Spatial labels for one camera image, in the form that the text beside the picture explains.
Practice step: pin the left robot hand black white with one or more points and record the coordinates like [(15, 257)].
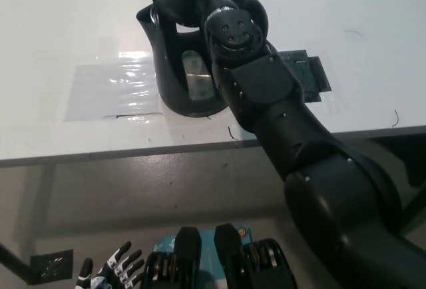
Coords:
[(114, 269)]

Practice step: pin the black electric kettle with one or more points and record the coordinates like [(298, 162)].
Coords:
[(176, 69)]

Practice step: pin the robot torso black teal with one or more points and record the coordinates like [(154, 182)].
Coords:
[(229, 262)]

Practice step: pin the black floor tape mark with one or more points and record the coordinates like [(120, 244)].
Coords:
[(50, 265)]

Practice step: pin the black table leg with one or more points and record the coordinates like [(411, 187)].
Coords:
[(13, 259)]

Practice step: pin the clear plastic tape sheet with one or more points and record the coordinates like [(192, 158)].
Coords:
[(110, 92)]

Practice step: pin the black tape patch square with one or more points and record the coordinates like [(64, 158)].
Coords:
[(319, 72)]

